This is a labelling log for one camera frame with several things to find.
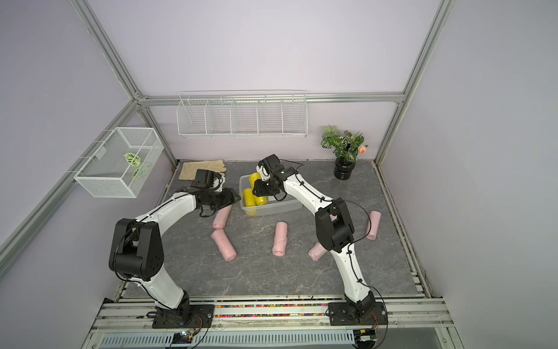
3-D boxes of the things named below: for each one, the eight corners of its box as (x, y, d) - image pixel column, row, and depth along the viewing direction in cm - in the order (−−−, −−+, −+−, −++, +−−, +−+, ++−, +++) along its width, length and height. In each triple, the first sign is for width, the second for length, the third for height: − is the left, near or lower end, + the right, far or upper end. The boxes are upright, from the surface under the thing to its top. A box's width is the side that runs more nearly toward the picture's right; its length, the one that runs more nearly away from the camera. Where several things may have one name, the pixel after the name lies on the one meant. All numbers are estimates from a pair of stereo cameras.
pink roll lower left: (227, 263, 87) (225, 260, 84) (212, 237, 94) (210, 233, 91) (239, 255, 89) (238, 252, 86) (224, 230, 96) (222, 226, 93)
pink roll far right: (365, 239, 93) (368, 235, 90) (370, 213, 101) (373, 209, 98) (375, 242, 92) (378, 238, 89) (379, 216, 100) (382, 211, 97)
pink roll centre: (273, 256, 89) (272, 252, 86) (274, 226, 98) (274, 222, 95) (287, 256, 89) (287, 252, 86) (287, 226, 98) (287, 222, 95)
